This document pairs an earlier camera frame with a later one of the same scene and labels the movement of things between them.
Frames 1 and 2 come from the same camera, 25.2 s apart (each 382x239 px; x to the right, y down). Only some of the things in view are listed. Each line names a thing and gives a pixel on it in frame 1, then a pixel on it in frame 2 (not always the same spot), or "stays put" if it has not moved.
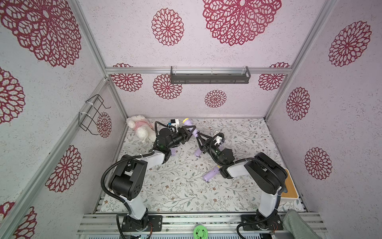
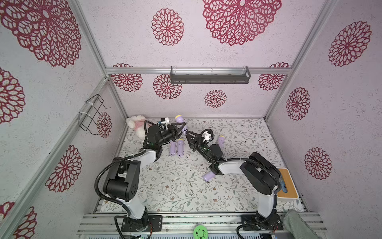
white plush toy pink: (144, 128) stays put
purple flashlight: (211, 174) stays put
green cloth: (298, 227) stays put
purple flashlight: (188, 122) → (180, 147)
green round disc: (200, 232) stays put
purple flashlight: (173, 152) → (179, 119)
